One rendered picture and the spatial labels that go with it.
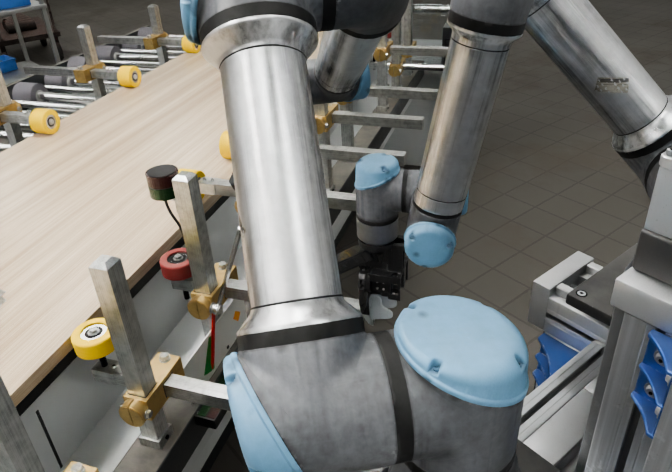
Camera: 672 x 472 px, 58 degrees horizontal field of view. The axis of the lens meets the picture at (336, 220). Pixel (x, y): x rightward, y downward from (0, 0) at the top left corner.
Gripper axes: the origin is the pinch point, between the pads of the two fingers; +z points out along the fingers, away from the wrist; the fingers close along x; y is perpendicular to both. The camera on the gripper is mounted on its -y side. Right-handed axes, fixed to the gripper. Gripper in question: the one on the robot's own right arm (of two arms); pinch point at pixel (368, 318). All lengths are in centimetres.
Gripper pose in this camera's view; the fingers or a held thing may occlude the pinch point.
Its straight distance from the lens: 122.6
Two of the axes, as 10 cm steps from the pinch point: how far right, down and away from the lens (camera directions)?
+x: 3.1, -5.0, 8.1
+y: 9.5, 1.2, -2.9
